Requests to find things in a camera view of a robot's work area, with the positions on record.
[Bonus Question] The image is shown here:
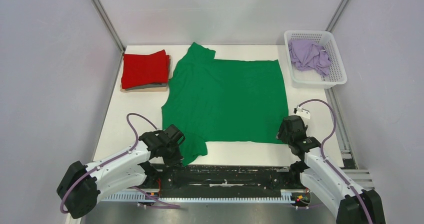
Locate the green t-shirt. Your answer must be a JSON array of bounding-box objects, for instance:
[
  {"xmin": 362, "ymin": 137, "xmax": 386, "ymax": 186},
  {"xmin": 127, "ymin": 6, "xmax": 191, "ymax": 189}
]
[{"xmin": 162, "ymin": 43, "xmax": 289, "ymax": 166}]

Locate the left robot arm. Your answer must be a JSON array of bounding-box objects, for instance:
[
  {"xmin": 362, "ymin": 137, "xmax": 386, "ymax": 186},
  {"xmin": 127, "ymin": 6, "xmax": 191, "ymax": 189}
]
[{"xmin": 56, "ymin": 125, "xmax": 185, "ymax": 219}]

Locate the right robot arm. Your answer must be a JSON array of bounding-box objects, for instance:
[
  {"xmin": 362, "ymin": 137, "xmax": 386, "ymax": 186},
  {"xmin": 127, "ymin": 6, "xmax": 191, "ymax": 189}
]
[{"xmin": 276, "ymin": 115, "xmax": 386, "ymax": 223}]

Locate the white plastic basket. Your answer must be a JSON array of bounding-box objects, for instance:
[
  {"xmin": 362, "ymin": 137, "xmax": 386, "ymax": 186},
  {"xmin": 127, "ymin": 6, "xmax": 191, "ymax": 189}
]
[{"xmin": 284, "ymin": 30, "xmax": 348, "ymax": 89}]

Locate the crumpled purple t-shirt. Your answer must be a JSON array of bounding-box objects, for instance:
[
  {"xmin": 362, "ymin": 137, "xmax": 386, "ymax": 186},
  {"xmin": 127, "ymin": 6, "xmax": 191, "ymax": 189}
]
[{"xmin": 288, "ymin": 39, "xmax": 332, "ymax": 76}]

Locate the folded red t-shirt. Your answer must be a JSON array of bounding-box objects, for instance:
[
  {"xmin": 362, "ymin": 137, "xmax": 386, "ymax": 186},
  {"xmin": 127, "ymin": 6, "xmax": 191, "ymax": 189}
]
[{"xmin": 120, "ymin": 49, "xmax": 171, "ymax": 90}]

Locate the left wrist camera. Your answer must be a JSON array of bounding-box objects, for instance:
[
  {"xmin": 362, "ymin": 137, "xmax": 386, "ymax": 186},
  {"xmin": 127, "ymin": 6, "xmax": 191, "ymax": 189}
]
[{"xmin": 164, "ymin": 124, "xmax": 185, "ymax": 146}]

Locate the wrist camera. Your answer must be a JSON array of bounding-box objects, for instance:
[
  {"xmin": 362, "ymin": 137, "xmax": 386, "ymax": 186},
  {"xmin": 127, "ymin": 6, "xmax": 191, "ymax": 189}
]
[
  {"xmin": 164, "ymin": 124, "xmax": 185, "ymax": 146},
  {"xmin": 294, "ymin": 105, "xmax": 312, "ymax": 120}
]

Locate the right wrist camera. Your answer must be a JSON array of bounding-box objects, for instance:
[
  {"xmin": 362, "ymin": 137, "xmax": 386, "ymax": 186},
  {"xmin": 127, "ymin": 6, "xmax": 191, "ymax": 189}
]
[{"xmin": 294, "ymin": 105, "xmax": 312, "ymax": 120}]

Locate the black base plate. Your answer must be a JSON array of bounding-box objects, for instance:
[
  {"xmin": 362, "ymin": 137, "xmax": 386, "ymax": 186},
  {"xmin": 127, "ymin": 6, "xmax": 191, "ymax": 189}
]
[{"xmin": 137, "ymin": 164, "xmax": 311, "ymax": 198}]

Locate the white slotted cable duct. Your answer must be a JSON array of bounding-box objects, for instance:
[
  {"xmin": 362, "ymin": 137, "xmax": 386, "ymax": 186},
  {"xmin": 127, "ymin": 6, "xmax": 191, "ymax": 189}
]
[{"xmin": 102, "ymin": 190, "xmax": 295, "ymax": 204}]

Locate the right aluminium corner post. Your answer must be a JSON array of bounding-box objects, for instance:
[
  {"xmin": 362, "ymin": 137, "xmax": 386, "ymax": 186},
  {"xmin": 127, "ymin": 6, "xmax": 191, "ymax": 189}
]
[{"xmin": 326, "ymin": 0, "xmax": 350, "ymax": 32}]

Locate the aluminium corner post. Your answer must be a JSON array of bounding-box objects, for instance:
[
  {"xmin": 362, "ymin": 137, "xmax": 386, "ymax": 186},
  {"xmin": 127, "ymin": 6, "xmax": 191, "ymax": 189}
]
[
  {"xmin": 326, "ymin": 0, "xmax": 350, "ymax": 32},
  {"xmin": 91, "ymin": 0, "xmax": 126, "ymax": 54}
]

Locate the left aluminium corner post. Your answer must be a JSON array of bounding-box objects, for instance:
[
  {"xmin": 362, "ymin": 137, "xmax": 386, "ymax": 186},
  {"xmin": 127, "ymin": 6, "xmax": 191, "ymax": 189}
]
[{"xmin": 91, "ymin": 0, "xmax": 126, "ymax": 54}]

